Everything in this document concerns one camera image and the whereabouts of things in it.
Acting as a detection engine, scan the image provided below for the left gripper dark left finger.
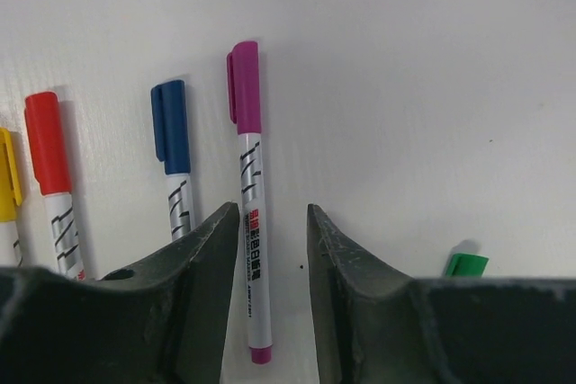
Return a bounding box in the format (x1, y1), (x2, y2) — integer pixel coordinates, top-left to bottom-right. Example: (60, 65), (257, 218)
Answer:
(1, 202), (239, 383)

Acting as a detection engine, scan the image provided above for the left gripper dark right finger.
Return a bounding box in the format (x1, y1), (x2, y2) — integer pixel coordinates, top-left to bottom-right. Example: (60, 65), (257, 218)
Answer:
(307, 204), (575, 383)

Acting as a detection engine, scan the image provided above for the green pen cap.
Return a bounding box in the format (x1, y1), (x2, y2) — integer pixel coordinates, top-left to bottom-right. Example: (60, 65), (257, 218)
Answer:
(445, 253), (489, 277)

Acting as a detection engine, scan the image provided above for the white pen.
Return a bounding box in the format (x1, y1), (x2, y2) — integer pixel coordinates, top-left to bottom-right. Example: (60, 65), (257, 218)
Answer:
(226, 40), (274, 365)
(24, 92), (86, 281)
(1, 128), (23, 267)
(150, 79), (196, 241)

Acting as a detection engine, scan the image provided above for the blue pen cap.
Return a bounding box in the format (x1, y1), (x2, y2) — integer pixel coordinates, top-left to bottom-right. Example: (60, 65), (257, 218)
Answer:
(150, 79), (191, 175)

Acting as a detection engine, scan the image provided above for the yellow pen cap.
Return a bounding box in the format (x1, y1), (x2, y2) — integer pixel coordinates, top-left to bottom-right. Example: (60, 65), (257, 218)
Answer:
(0, 128), (23, 223)

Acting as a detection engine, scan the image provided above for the red pen cap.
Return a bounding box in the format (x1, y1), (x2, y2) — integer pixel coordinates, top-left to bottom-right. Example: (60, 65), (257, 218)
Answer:
(24, 92), (72, 196)

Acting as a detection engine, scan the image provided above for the magenta pen cap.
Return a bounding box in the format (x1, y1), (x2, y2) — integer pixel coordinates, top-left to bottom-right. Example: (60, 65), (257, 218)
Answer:
(226, 40), (262, 135)

